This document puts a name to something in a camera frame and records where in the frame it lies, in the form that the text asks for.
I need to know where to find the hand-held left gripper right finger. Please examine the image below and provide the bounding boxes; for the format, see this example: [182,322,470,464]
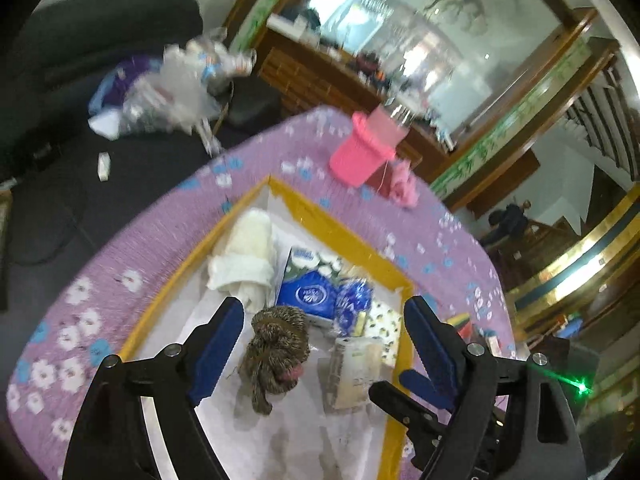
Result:
[402,296,588,480]

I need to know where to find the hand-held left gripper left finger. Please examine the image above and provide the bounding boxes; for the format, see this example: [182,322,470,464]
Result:
[61,296,246,480]

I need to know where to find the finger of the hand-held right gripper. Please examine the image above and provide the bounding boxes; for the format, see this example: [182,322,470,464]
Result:
[369,381,451,428]
[398,367,451,401]

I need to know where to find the cream plastic packet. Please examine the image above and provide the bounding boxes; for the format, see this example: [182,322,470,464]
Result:
[322,336,386,413]

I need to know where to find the yellow-taped white foam box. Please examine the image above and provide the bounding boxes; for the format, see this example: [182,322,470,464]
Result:
[117,175,416,480]

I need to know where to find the brown knitted cloth bundle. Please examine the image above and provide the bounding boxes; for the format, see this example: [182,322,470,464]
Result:
[238,306,311,416]

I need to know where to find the blue gold tissue pack bag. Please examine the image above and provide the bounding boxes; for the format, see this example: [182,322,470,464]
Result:
[334,277,376,338]

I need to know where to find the white fleece towel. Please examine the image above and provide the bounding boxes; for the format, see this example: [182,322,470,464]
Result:
[206,208,278,311]

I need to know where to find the blue white tissue packet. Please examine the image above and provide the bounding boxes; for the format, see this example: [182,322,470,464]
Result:
[275,246,346,326]

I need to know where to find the white yellow-dotted tissue pack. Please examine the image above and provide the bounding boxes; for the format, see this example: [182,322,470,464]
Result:
[365,302,403,366]

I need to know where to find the dark hanging jacket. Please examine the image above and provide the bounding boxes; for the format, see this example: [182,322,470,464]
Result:
[487,200,531,246]

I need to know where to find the pink yarn bundle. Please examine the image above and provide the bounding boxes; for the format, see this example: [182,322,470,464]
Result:
[387,160,421,208]

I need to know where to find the pink knitted basket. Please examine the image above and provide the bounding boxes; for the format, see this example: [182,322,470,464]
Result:
[329,111,401,188]

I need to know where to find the black sofa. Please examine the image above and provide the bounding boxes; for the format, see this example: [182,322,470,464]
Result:
[0,0,286,311]

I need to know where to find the clear jar with pink contents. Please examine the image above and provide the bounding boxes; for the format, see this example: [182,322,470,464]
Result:
[367,100,416,146]

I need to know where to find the clear plastic bags pile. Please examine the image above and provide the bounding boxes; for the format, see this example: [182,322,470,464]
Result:
[87,27,258,153]

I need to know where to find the wooden cabinet with clutter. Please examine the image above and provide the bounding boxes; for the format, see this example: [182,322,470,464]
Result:
[257,15,451,161]

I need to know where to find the wooden stair railing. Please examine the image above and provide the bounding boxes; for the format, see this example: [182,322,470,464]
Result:
[565,50,640,181]

